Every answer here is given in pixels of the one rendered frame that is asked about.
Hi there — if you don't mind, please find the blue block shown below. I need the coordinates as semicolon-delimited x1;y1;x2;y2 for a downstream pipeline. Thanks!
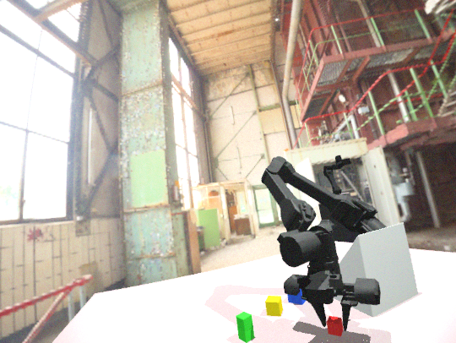
287;290;306;305

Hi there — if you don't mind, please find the yellow block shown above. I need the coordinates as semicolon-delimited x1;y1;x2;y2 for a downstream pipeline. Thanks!
265;296;283;317

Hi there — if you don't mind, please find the green block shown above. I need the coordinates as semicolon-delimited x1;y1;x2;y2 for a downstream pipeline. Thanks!
237;327;255;343
236;312;253;331

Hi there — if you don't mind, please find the red block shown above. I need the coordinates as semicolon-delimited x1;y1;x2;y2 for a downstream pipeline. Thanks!
326;316;344;336

